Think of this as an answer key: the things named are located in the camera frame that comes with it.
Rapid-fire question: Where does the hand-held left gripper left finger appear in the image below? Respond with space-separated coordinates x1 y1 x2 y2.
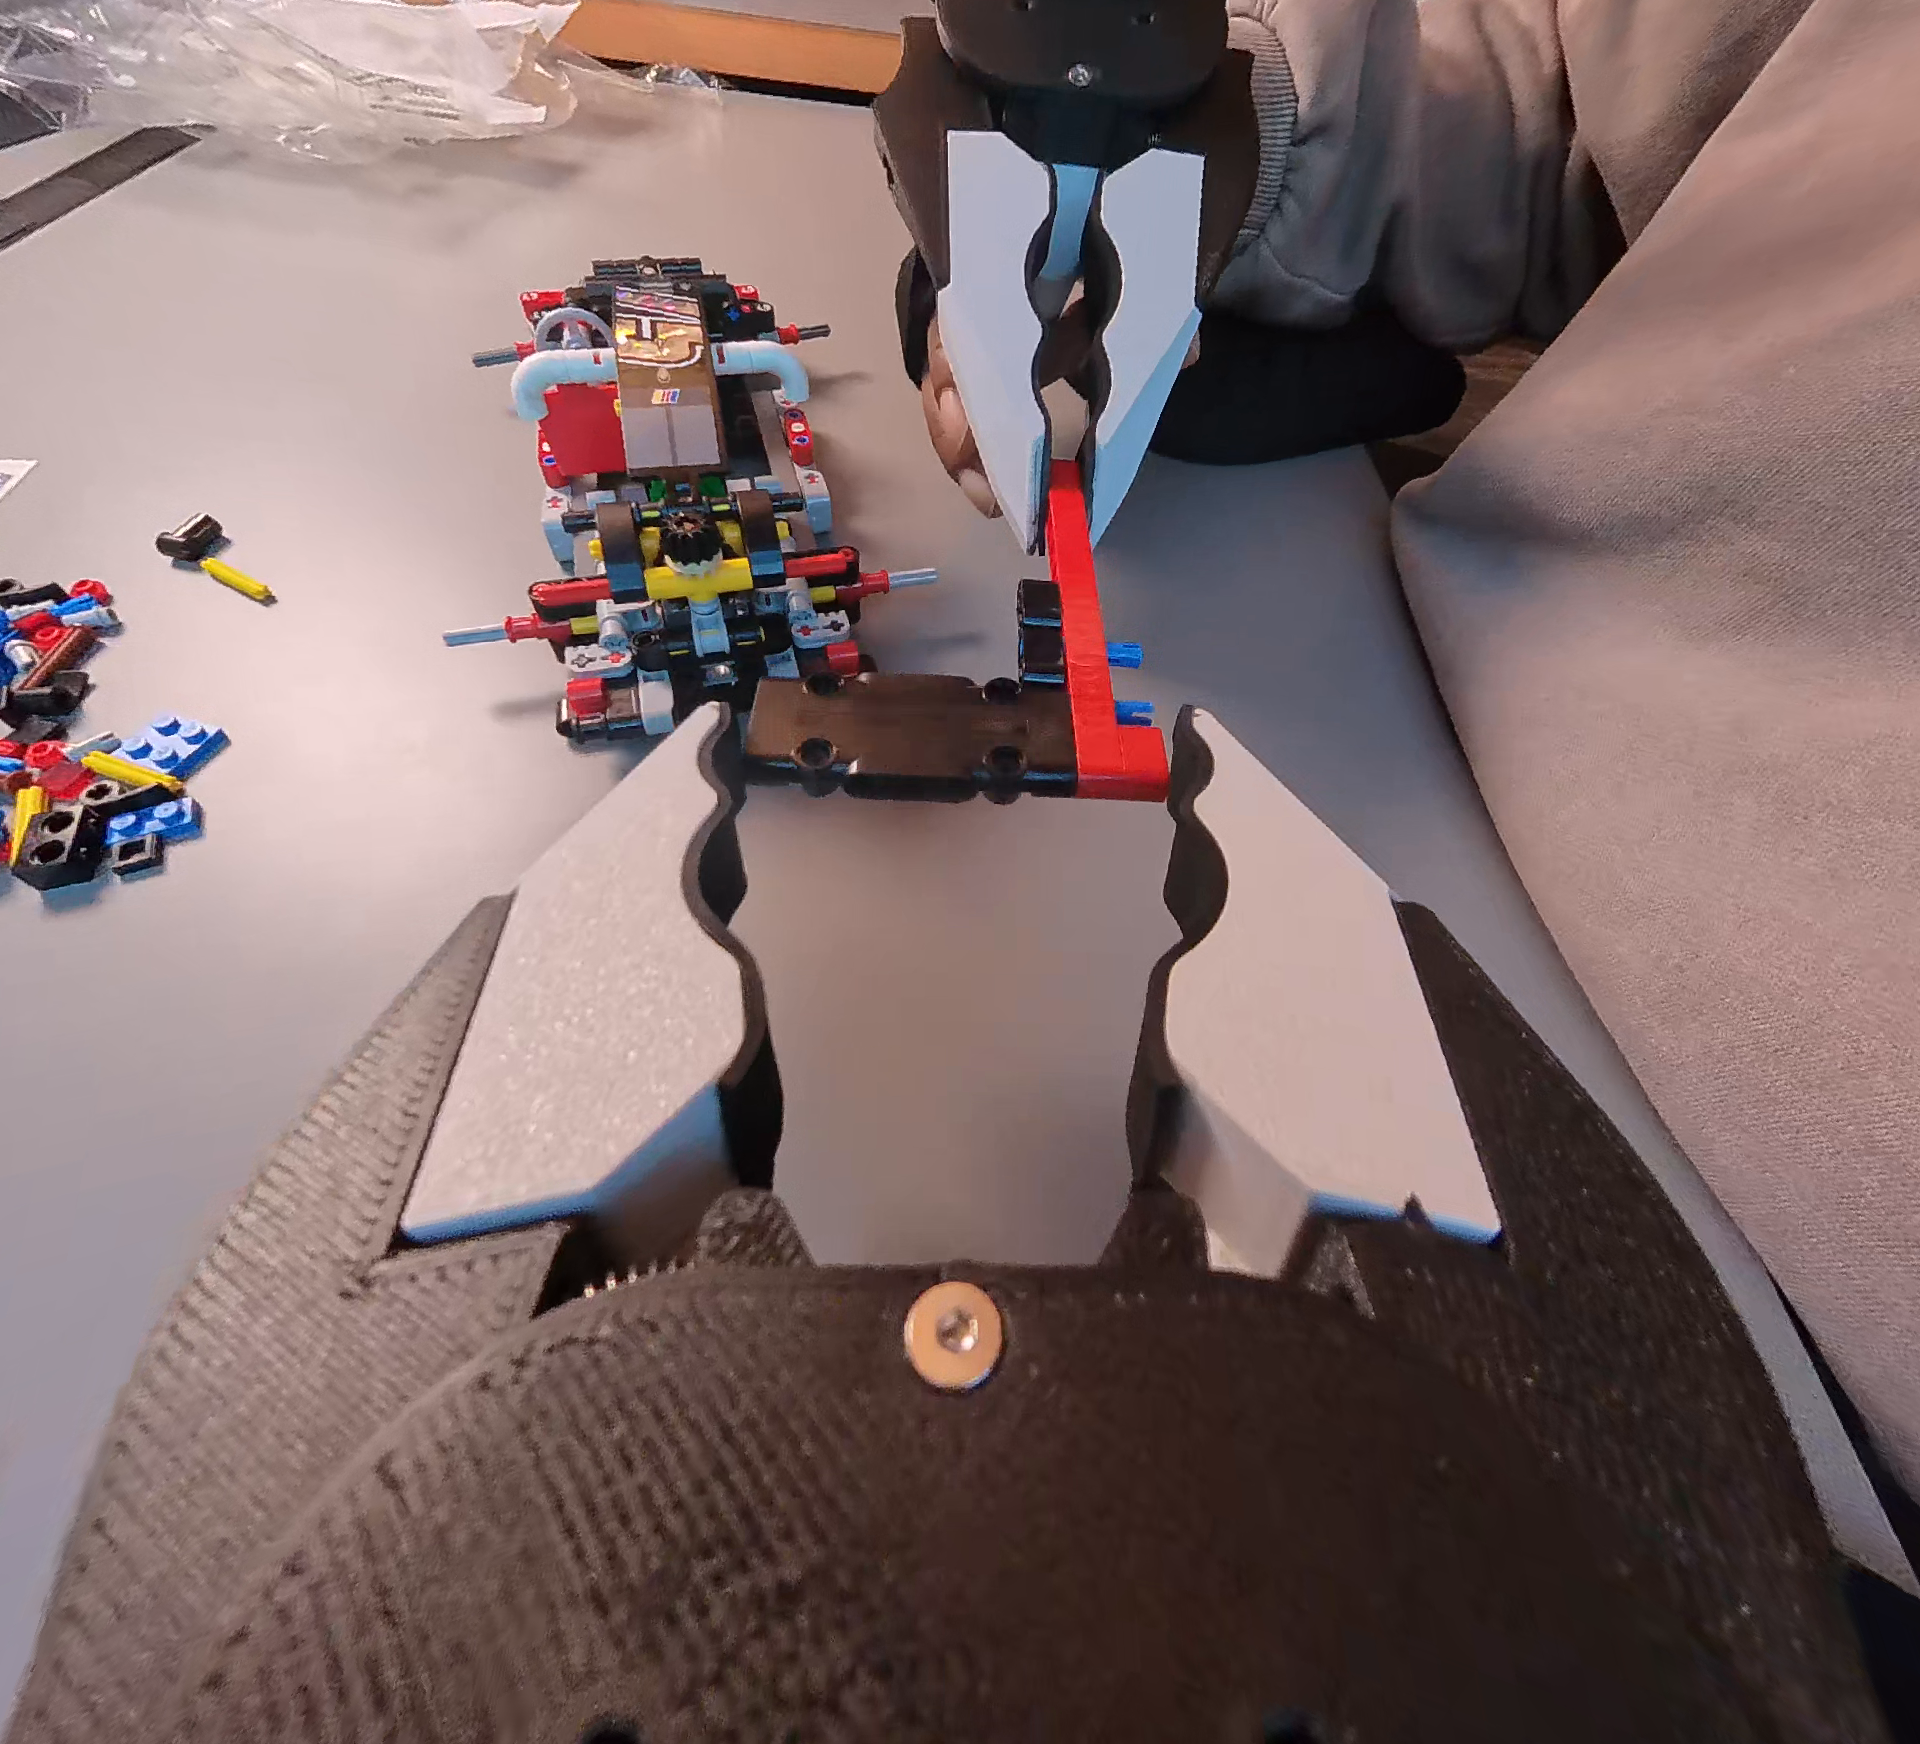
398 701 782 1258

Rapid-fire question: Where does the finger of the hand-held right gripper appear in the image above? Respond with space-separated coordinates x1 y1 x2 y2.
943 129 1058 558
1081 151 1209 549

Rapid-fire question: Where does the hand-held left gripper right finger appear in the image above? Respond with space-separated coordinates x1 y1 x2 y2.
1130 705 1505 1274

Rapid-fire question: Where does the red black lego beam assembly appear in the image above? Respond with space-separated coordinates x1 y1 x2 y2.
742 454 1173 807

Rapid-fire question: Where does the lego race car model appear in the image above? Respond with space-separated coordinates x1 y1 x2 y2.
442 255 940 747

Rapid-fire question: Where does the pile of mixed lego pieces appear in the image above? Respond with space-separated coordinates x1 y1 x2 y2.
0 574 236 895

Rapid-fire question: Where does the person's right hand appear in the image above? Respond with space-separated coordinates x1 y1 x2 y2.
919 315 1011 525

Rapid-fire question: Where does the clear plastic bag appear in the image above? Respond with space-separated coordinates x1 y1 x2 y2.
0 0 730 169

